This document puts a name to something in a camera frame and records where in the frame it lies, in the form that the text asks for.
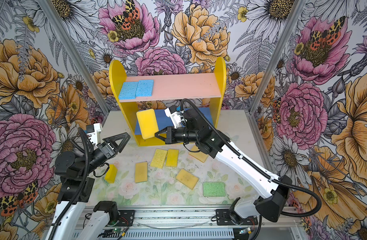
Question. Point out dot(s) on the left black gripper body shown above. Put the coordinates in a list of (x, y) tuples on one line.
[(98, 156)]

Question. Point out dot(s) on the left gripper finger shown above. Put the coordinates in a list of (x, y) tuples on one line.
[(113, 151), (119, 140)]

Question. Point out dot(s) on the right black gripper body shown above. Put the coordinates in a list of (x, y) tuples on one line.
[(184, 134)]

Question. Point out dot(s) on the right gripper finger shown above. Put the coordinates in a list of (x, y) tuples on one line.
[(167, 141), (165, 133)]

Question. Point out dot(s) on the thick yellow sponge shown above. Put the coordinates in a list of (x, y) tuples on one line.
[(147, 123)]

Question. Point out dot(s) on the blue sponge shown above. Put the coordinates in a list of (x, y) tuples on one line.
[(144, 88), (128, 91)]

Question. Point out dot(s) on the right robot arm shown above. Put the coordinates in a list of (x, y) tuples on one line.
[(273, 191)]

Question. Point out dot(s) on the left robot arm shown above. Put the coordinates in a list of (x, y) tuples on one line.
[(77, 186)]

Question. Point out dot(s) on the orange-yellow sponge near shelf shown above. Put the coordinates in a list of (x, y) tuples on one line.
[(197, 154)]

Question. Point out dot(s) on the yellow shelf with coloured boards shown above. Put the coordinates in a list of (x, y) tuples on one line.
[(170, 87)]

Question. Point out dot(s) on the bright yellow small sponge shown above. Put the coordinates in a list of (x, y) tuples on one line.
[(172, 158)]

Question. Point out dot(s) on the pale yellow textured sponge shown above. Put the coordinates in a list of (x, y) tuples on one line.
[(158, 158)]

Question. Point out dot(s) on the small yellow sponge at left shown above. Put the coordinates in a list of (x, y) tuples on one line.
[(111, 174)]

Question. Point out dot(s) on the floral table mat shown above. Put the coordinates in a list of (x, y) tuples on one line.
[(161, 188)]

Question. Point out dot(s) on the orange-yellow sponge far left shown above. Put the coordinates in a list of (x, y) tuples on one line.
[(140, 173)]

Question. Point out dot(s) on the orange-yellow sponge centre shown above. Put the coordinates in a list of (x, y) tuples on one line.
[(187, 179)]

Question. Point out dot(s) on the green sponge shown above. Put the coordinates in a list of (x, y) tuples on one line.
[(214, 189)]

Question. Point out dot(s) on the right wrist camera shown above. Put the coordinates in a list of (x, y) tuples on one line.
[(175, 116)]

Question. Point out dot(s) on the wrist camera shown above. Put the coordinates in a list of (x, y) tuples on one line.
[(93, 133), (175, 116)]

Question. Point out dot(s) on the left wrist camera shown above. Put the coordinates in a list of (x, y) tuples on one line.
[(93, 133)]

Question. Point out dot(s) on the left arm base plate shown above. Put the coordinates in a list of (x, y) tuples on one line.
[(125, 219)]

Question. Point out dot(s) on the aluminium front rail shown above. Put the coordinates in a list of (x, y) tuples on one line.
[(190, 223)]

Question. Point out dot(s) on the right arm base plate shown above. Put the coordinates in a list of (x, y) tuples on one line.
[(224, 217)]

